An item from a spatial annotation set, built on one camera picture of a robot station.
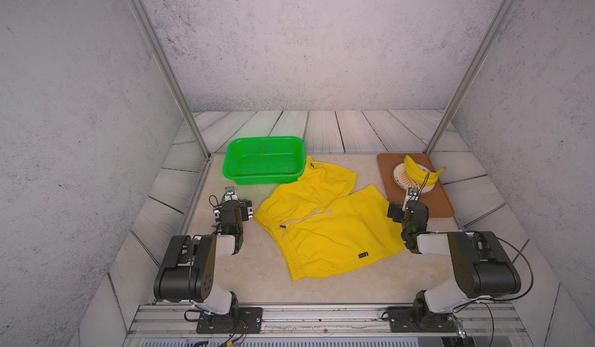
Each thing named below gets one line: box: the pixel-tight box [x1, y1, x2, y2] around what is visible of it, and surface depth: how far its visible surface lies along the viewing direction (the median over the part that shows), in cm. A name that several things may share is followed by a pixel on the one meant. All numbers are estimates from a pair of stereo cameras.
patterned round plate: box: [392, 162, 437, 194], surface depth 111 cm
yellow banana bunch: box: [404, 154, 447, 186], surface depth 108 cm
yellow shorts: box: [253, 155, 406, 282], surface depth 96 cm
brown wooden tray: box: [378, 153, 455, 218], surface depth 109 cm
